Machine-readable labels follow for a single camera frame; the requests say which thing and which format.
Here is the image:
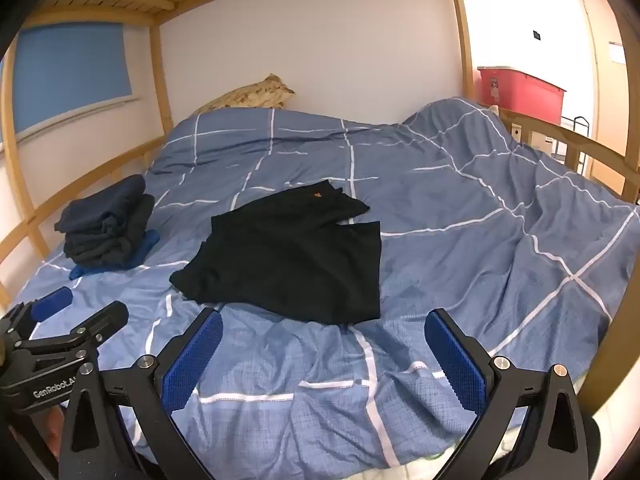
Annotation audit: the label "beige patterned pillow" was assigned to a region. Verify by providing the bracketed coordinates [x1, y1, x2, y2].
[192, 73, 296, 115]

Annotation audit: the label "red bag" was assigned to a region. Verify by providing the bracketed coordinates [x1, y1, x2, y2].
[476, 65, 567, 126]

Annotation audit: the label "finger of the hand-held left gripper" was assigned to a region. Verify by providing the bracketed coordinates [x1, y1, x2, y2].
[0, 287, 74, 343]
[14, 301, 130, 361]

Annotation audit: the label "blue checked duvet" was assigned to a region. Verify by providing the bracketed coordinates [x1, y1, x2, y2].
[10, 97, 636, 480]

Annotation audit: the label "blue folded cloth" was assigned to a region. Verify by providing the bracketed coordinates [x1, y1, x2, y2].
[69, 229, 161, 281]

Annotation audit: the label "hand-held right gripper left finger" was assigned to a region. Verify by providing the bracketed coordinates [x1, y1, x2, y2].
[59, 306, 224, 480]

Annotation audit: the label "black pants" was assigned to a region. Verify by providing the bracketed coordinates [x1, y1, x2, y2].
[169, 179, 383, 326]

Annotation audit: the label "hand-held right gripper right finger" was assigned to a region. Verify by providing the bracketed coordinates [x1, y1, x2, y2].
[424, 308, 588, 480]

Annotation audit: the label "blue window blind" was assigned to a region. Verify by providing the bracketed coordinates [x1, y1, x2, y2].
[11, 21, 134, 136]

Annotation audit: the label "navy folded pants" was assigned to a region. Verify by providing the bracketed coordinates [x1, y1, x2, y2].
[54, 175, 147, 235]

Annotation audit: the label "dark grey folded pants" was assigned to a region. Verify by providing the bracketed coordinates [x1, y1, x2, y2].
[63, 195, 157, 267]

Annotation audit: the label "black wire rack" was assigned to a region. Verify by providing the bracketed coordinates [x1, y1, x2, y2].
[552, 116, 592, 175]

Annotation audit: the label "beige door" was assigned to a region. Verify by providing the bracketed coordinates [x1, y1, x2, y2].
[577, 0, 640, 173]

